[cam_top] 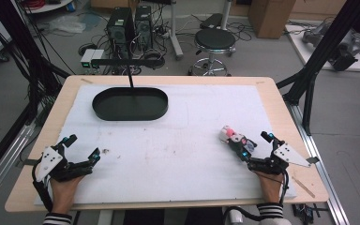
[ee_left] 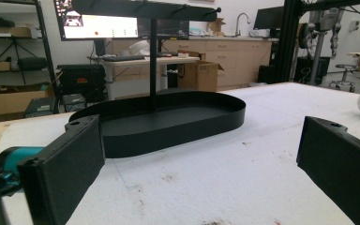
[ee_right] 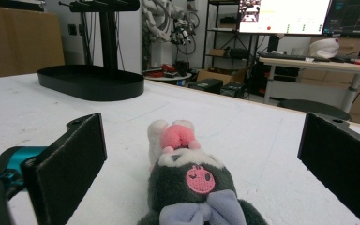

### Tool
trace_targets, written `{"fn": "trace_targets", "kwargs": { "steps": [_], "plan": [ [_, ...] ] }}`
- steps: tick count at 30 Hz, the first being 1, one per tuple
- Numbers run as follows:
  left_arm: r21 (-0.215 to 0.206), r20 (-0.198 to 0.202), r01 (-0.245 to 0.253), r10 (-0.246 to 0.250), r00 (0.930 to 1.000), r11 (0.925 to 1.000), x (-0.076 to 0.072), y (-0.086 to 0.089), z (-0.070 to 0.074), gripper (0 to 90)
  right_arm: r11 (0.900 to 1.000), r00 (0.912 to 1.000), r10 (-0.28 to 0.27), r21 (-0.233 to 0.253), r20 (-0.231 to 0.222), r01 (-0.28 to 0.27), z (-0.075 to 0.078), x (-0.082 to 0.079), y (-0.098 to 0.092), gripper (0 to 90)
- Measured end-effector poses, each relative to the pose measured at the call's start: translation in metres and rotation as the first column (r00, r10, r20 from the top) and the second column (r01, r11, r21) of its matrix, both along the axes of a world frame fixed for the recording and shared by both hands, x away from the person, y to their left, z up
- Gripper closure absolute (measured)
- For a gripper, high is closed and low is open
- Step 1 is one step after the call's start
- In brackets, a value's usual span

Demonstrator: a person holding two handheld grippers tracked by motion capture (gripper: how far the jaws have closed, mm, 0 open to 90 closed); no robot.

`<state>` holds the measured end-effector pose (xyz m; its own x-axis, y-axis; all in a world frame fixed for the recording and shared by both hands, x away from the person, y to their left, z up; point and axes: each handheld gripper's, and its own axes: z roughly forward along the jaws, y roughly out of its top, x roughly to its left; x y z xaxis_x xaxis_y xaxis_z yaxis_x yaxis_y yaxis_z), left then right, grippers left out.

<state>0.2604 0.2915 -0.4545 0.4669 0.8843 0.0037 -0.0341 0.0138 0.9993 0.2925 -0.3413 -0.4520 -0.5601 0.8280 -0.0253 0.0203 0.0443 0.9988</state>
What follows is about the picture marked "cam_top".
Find person's left striped sleeve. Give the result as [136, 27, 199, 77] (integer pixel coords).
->
[42, 212, 73, 225]

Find black metal frame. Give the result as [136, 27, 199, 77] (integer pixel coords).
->
[0, 0, 72, 126]
[276, 0, 360, 137]

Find black oval tray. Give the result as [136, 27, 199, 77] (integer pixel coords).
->
[91, 86, 170, 122]

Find person's left hand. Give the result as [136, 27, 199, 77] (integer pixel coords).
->
[49, 174, 86, 216]

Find clear plastic bag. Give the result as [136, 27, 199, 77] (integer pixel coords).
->
[48, 15, 87, 35]

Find small white box device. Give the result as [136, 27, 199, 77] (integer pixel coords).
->
[80, 48, 106, 69]

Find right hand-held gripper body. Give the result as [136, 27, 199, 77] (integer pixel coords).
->
[247, 139, 321, 176]

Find thin wooden stick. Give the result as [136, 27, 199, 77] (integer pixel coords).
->
[291, 176, 316, 199]

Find grey machine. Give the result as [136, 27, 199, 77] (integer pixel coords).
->
[301, 22, 360, 72]

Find small pink and white toy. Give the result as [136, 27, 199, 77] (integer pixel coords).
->
[219, 125, 248, 145]

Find white floor board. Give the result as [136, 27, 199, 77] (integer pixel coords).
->
[284, 23, 360, 73]

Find white metal desk leg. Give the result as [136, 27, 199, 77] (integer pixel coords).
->
[168, 0, 185, 61]

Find black round stool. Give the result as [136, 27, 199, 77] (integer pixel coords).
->
[187, 27, 237, 77]

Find person's striped sleeve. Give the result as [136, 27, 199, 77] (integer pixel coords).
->
[256, 202, 293, 225]
[42, 212, 73, 225]

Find person's right hand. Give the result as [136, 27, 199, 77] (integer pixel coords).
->
[254, 171, 286, 204]

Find black parts on floor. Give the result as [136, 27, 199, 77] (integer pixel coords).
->
[292, 202, 329, 224]

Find black bar stand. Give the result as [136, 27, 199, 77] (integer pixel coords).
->
[90, 57, 166, 90]

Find right hand-held gripper black cable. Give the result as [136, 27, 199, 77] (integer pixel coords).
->
[222, 170, 291, 225]

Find slim black computer tower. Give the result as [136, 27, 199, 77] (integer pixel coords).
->
[134, 4, 155, 52]

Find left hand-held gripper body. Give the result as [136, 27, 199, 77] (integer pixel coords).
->
[32, 143, 94, 184]

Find brown cardboard box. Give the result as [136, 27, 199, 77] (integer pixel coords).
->
[247, 0, 297, 40]

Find person's right striped sleeve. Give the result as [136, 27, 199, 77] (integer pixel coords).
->
[256, 202, 293, 225]

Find white foam mat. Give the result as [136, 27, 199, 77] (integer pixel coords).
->
[34, 83, 298, 206]

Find aluminium rail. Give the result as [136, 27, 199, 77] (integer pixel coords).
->
[285, 101, 351, 225]
[0, 123, 38, 204]

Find large black computer tower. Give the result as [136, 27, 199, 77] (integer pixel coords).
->
[106, 7, 136, 60]

